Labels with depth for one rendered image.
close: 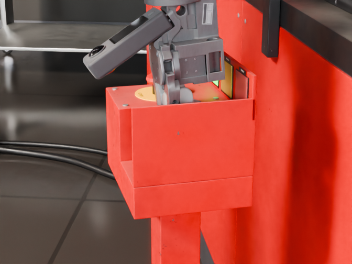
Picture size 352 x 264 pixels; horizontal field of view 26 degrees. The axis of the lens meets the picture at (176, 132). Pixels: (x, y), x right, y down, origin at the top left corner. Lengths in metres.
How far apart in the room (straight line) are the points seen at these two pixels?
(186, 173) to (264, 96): 0.48
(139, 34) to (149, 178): 0.18
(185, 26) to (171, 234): 0.30
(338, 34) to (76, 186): 1.82
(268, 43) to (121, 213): 1.33
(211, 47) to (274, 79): 0.42
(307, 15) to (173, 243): 0.39
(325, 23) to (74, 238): 1.45
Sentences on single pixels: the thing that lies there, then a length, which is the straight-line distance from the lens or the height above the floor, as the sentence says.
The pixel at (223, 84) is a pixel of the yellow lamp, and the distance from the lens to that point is 1.07.
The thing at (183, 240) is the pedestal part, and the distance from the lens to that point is 1.09.
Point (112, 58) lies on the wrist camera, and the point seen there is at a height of 0.87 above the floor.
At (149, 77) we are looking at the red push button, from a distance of 1.07.
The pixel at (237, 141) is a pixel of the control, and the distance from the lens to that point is 0.98.
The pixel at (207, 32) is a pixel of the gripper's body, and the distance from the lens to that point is 0.96.
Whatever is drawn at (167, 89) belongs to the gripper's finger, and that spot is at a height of 0.83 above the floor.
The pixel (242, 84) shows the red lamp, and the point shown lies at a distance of 0.99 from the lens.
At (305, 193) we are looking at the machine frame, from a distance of 1.21.
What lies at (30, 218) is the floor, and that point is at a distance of 2.53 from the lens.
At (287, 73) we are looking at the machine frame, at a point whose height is 0.76.
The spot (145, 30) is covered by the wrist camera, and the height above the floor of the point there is 0.90.
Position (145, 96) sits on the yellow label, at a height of 0.78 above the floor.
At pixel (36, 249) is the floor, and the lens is 2.34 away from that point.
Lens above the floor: 1.09
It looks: 20 degrees down
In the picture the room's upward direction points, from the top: straight up
